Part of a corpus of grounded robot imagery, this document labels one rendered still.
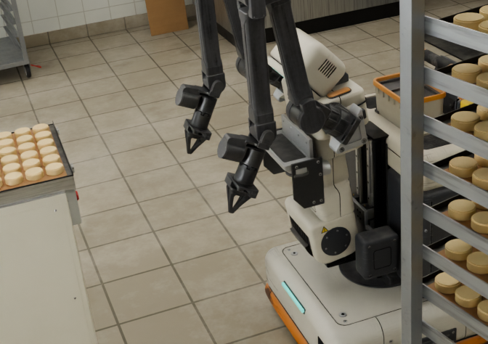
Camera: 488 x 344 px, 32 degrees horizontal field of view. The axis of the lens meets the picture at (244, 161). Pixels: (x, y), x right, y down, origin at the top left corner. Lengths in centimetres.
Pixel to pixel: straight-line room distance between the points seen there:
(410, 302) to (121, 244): 226
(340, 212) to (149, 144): 218
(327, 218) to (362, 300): 33
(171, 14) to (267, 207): 290
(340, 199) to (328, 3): 363
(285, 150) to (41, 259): 80
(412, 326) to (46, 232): 120
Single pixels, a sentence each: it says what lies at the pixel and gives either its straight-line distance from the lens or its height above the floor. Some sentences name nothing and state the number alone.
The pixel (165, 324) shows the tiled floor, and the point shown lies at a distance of 325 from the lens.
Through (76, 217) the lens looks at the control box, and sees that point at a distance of 256.
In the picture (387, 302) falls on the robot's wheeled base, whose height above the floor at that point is 28.
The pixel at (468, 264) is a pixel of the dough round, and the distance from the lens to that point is 161.
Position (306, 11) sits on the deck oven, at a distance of 608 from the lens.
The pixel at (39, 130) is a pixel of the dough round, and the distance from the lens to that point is 270.
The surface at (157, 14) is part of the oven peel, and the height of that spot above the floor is 15.
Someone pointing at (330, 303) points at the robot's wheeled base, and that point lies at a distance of 280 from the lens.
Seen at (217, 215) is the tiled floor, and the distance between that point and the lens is 389.
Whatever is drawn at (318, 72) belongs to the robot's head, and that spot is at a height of 108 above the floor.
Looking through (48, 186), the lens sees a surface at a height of 87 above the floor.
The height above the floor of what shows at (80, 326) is 37.
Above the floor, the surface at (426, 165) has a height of 124.
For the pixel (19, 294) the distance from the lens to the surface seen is 260.
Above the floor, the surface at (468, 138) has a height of 133.
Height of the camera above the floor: 195
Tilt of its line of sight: 27 degrees down
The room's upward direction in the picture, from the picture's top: 6 degrees counter-clockwise
